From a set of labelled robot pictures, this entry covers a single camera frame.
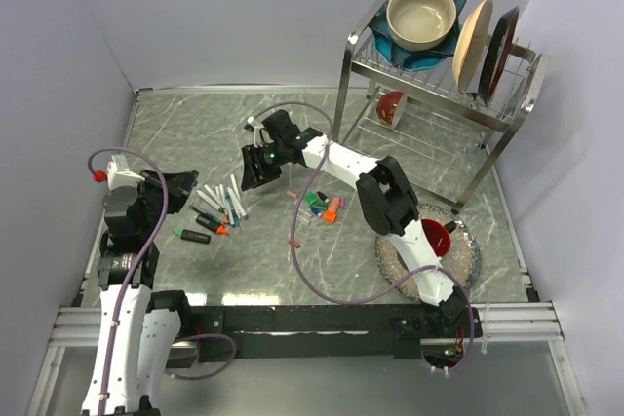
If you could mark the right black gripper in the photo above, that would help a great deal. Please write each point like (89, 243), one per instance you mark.
(253, 177)

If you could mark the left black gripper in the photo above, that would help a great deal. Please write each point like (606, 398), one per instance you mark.
(179, 187)

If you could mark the green capped marker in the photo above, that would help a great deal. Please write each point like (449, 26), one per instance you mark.
(219, 196)
(209, 200)

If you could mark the blue capped white marker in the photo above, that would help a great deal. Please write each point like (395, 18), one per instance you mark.
(236, 197)

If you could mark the black green highlighter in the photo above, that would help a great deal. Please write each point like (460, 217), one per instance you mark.
(193, 236)

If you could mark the dark blue pen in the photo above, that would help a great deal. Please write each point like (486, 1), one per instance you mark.
(234, 215)

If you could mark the green highlighter cap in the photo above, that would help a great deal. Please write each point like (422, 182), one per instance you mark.
(311, 198)

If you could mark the dark blue pen cap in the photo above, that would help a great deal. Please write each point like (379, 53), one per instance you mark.
(317, 212)

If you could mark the orange highlighter cap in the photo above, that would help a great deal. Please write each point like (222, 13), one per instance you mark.
(330, 216)

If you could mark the steel dish rack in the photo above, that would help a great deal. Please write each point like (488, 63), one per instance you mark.
(450, 142)

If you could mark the black orange highlighter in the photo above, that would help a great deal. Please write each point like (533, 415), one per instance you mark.
(212, 225)

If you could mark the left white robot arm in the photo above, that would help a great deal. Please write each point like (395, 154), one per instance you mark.
(138, 325)

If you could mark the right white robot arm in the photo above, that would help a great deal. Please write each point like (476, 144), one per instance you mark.
(388, 203)

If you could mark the small red bowl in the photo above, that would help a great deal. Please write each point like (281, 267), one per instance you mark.
(390, 108)

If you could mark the teal star shaped plate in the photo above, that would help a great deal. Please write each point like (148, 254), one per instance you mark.
(413, 61)

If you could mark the black base bar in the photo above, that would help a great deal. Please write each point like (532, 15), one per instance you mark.
(327, 331)

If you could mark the red black mug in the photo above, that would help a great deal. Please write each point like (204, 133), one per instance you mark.
(438, 235)

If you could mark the beige ceramic bowl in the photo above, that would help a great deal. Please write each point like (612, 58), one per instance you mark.
(420, 25)

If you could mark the speckled grey plate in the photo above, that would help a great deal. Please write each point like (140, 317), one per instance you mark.
(463, 259)

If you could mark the beige plate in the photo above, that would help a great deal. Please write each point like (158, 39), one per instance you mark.
(470, 45)

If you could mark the black plate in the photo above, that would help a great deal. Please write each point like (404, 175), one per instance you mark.
(498, 50)

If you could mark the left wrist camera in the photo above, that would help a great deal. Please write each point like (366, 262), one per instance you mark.
(118, 174)

